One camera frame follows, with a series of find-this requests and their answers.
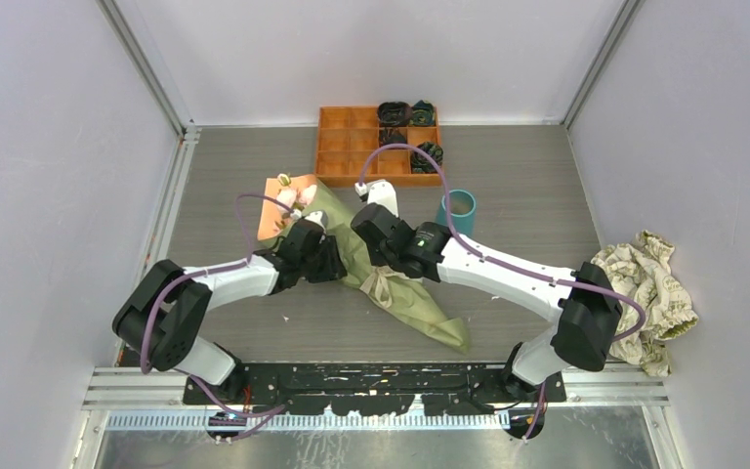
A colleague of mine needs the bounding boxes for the cream ribbon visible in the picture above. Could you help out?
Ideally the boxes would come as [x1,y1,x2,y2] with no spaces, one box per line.
[358,266,407,311]

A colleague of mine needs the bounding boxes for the green wrapping paper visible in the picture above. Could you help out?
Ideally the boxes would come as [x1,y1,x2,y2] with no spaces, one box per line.
[259,183,472,356]

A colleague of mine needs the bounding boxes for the pink flowers bunch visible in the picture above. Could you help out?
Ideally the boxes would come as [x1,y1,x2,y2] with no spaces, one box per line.
[275,173,317,209]

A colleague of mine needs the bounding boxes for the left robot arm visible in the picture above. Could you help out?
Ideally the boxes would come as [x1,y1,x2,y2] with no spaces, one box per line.
[112,220,347,404]

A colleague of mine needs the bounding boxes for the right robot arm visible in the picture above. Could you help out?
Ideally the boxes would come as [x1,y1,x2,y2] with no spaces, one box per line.
[351,204,622,402]

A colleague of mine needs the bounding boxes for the teal vase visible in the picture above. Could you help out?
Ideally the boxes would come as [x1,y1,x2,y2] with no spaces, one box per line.
[435,190,477,237]

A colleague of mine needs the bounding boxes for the green rolled sock front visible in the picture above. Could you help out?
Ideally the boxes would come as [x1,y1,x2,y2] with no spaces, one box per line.
[409,141,444,174]

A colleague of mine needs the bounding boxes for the dark rolled sock middle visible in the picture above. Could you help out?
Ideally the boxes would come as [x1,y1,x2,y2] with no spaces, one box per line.
[378,127,407,147]

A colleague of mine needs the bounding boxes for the orange wooden divider tray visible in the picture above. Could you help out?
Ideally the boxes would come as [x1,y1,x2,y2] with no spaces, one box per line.
[314,105,443,187]

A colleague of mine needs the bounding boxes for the dark rolled sock back-left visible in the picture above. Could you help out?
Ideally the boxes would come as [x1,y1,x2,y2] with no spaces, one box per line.
[376,101,413,127]

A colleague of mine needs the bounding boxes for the teal rolled sock back-right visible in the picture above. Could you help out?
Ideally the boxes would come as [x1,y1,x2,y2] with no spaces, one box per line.
[410,100,437,127]

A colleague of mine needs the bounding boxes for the patterned cream cloth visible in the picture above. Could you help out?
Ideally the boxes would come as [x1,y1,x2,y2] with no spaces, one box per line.
[591,230,699,377]

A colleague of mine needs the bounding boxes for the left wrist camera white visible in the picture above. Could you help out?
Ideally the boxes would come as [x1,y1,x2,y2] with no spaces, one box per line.
[292,210,328,233]

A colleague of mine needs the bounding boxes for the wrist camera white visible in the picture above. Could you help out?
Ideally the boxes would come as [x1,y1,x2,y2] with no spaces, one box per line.
[292,210,328,233]
[354,179,399,217]

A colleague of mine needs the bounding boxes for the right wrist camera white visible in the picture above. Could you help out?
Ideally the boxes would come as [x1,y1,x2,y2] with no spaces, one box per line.
[354,179,399,217]

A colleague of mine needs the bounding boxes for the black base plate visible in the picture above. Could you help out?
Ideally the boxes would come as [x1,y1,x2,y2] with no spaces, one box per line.
[216,362,536,416]

